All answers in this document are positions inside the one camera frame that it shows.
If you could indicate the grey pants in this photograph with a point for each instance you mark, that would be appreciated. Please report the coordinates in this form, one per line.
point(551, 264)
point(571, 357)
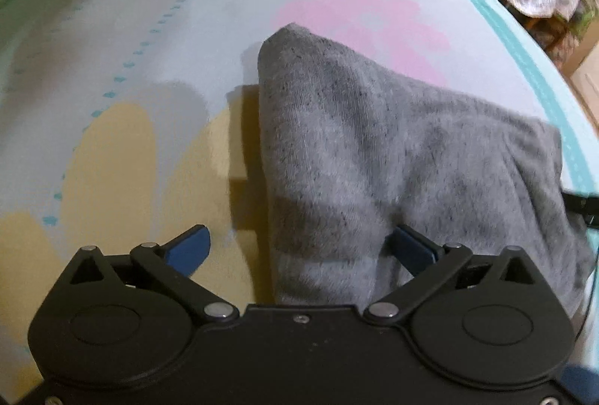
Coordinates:
point(374, 161)

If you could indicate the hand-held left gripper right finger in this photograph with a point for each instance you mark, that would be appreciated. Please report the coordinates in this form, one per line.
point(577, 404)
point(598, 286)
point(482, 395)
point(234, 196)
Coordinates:
point(412, 248)

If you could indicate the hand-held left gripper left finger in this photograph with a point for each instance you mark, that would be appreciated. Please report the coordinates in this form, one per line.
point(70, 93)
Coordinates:
point(189, 248)

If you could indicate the pastel printed bed sheet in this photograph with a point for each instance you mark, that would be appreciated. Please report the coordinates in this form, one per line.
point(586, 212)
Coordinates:
point(140, 143)

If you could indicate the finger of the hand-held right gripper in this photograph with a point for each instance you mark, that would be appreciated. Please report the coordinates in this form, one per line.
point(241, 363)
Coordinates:
point(582, 204)

